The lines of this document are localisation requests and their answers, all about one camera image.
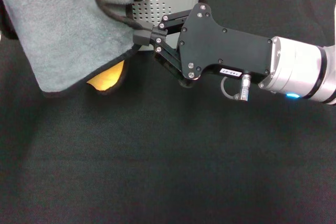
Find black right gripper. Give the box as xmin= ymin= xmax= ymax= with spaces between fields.
xmin=132 ymin=2 xmax=274 ymax=88

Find black tablecloth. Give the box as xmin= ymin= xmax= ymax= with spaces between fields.
xmin=0 ymin=0 xmax=336 ymax=224

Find right wrist cable with connector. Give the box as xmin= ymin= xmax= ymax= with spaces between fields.
xmin=219 ymin=73 xmax=252 ymax=102

